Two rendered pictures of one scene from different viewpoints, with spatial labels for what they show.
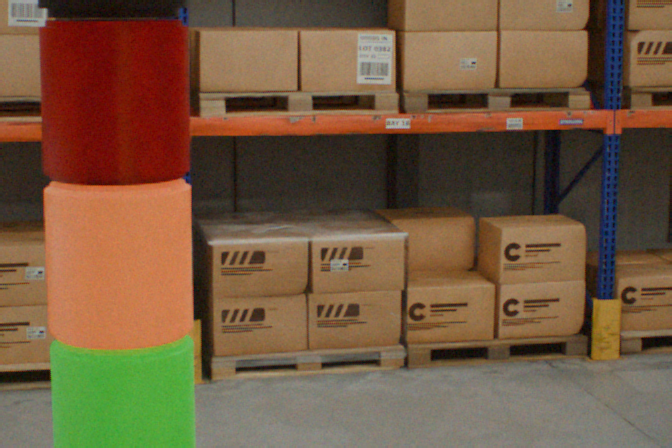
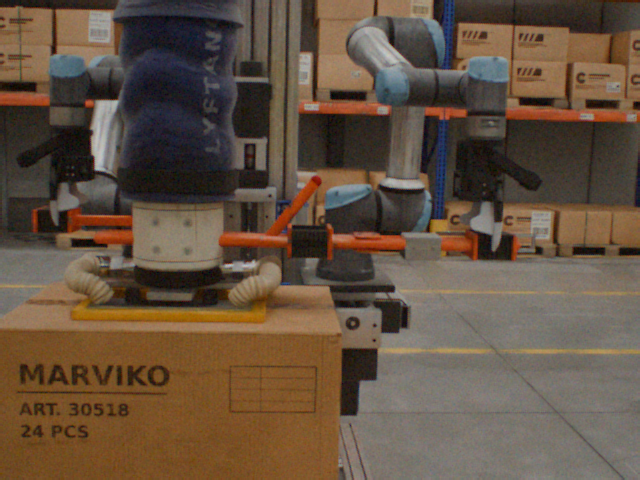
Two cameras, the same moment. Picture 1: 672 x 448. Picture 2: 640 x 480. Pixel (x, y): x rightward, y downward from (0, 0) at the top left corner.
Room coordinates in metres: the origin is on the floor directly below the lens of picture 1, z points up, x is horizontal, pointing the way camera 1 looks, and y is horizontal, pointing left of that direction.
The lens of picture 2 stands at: (-0.35, -1.68, 1.43)
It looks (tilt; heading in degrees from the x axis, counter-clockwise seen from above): 9 degrees down; 7
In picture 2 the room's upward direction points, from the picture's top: 2 degrees clockwise
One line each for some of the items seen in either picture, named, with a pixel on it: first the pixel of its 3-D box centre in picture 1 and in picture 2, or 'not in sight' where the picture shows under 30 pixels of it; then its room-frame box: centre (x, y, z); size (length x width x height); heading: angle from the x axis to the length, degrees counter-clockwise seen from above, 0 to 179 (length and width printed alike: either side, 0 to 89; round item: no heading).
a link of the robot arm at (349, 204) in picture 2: not in sight; (350, 211); (1.69, -1.48, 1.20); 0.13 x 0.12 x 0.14; 110
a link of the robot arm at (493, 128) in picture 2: not in sight; (485, 128); (1.25, -1.78, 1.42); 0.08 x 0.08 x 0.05
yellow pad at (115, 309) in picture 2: not in sight; (171, 303); (1.05, -1.22, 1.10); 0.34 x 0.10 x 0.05; 100
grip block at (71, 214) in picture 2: not in sight; (57, 219); (1.34, -0.87, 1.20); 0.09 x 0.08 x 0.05; 10
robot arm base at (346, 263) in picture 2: not in sight; (345, 256); (1.69, -1.47, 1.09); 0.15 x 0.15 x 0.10
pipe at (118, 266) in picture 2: not in sight; (178, 272); (1.14, -1.21, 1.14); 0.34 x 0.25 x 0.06; 100
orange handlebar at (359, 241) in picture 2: not in sight; (282, 232); (1.29, -1.38, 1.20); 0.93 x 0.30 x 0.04; 100
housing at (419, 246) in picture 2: not in sight; (420, 246); (1.22, -1.66, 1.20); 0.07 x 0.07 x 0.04; 10
